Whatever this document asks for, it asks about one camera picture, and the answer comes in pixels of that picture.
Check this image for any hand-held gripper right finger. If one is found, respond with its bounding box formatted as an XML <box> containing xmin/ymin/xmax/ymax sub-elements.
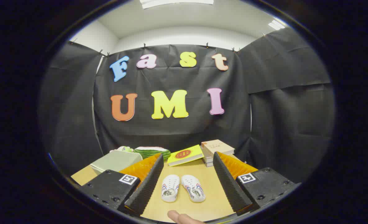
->
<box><xmin>213</xmin><ymin>152</ymin><xmax>302</xmax><ymax>217</ymax></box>

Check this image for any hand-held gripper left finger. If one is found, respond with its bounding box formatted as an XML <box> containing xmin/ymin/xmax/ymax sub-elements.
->
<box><xmin>78</xmin><ymin>152</ymin><xmax>164</xmax><ymax>217</ymax></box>

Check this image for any white canvas shoe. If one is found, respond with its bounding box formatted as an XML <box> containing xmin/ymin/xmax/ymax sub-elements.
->
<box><xmin>161</xmin><ymin>174</ymin><xmax>180</xmax><ymax>203</ymax></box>
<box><xmin>181</xmin><ymin>175</ymin><xmax>206</xmax><ymax>203</ymax></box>

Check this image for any pale green fabric storage box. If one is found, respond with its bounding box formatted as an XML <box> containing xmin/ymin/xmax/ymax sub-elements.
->
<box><xmin>90</xmin><ymin>151</ymin><xmax>143</xmax><ymax>175</ymax></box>

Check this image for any watermelon slice plush toy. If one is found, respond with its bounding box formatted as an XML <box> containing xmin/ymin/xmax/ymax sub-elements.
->
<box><xmin>133</xmin><ymin>147</ymin><xmax>171</xmax><ymax>161</ymax></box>

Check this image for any white book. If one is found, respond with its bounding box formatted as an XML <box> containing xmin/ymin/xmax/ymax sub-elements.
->
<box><xmin>202</xmin><ymin>149</ymin><xmax>235</xmax><ymax>163</ymax></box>

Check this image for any tan book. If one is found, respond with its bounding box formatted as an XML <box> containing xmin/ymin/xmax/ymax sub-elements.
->
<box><xmin>201</xmin><ymin>139</ymin><xmax>235</xmax><ymax>157</ymax></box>

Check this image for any pink and green plush toy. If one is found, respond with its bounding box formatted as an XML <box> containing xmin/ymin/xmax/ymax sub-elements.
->
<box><xmin>109</xmin><ymin>146</ymin><xmax>134</xmax><ymax>153</ymax></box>

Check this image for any yellow book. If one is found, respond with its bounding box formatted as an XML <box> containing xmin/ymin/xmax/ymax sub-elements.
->
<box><xmin>167</xmin><ymin>144</ymin><xmax>204</xmax><ymax>167</ymax></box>

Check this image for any small ceiling light panel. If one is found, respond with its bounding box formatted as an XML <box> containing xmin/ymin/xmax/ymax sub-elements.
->
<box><xmin>268</xmin><ymin>20</ymin><xmax>286</xmax><ymax>31</ymax></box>

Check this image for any long ceiling light panel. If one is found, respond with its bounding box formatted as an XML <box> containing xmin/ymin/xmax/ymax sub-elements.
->
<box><xmin>139</xmin><ymin>0</ymin><xmax>214</xmax><ymax>9</ymax></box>

